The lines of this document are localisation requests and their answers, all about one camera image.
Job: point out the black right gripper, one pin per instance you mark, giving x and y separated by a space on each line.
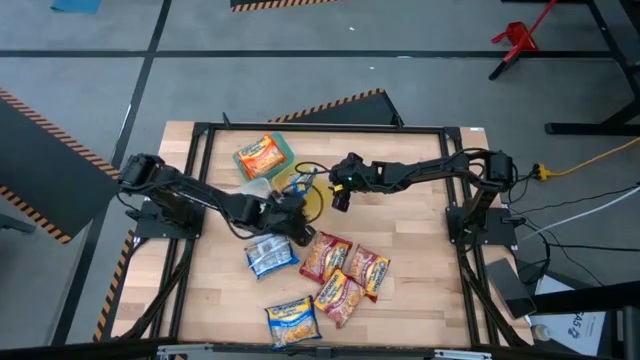
355 175

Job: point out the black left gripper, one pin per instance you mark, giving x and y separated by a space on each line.
275 215

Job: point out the blue Maruchan noodle pack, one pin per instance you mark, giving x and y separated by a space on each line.
292 321
301 184

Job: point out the blue noodle pack silver back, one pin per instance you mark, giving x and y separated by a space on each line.
270 255

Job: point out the orange Maruchan noodle pack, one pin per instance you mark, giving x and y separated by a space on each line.
262 157

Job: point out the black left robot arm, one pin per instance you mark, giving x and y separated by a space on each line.
200 197

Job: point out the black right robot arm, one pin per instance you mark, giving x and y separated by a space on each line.
420 172

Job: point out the yellow plastic container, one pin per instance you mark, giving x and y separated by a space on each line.
322 197

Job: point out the clear plastic container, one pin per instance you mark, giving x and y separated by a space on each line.
255 189

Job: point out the green plastic container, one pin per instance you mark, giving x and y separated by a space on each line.
287 165

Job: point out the triangular black hazard-striped mat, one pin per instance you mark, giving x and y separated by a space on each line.
360 112

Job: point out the black bar silver brackets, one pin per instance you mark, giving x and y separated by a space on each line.
320 352

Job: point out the small white label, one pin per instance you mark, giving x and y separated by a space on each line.
476 129

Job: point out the black flat phone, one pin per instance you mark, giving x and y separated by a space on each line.
510 287

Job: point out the hazard tape strip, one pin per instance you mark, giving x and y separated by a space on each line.
112 287

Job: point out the small black hazard-striped mat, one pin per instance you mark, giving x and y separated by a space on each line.
260 3

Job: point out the small bottle with cap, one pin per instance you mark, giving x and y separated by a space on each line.
540 332

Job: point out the red floor stand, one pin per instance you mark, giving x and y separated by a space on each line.
517 37

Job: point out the large black hazard-striped mat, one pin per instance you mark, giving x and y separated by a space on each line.
40 165

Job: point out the white printed paper box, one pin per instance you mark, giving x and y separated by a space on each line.
575 330

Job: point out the black horizontal beam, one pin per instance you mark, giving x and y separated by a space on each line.
590 298

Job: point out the blue floor mat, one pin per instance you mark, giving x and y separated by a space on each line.
75 5

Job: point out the black aluminium table frame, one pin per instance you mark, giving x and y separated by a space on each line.
350 128

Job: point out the black desk frame legs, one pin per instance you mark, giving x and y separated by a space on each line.
607 122

